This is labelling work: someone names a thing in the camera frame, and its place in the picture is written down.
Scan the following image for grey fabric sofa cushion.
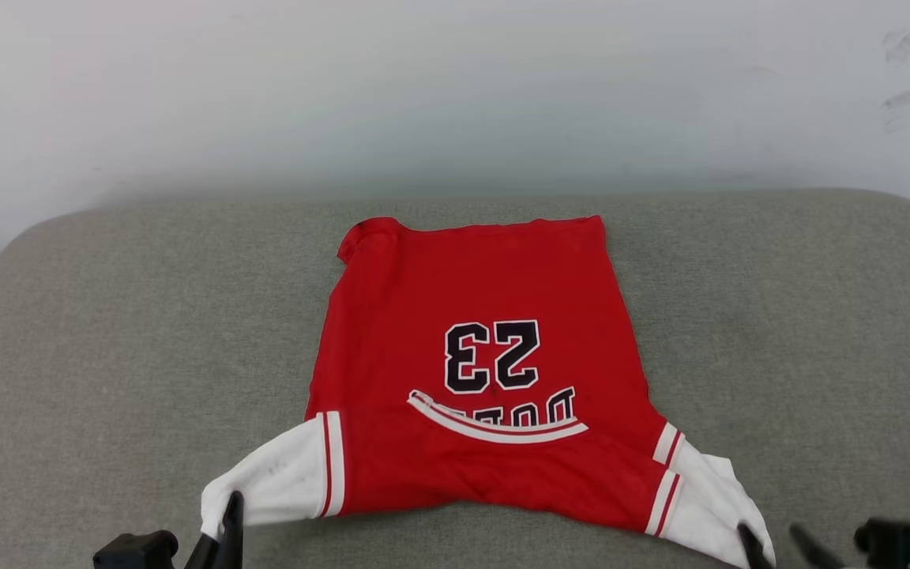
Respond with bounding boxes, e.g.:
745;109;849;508
0;188;910;569

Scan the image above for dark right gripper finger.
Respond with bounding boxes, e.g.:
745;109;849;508
737;523;774;569
789;523;845;569

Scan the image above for red and white basketball jersey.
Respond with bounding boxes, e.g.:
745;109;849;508
201;215;777;568

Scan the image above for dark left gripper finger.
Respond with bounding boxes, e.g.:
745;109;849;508
185;534;220;569
218;490;245;569

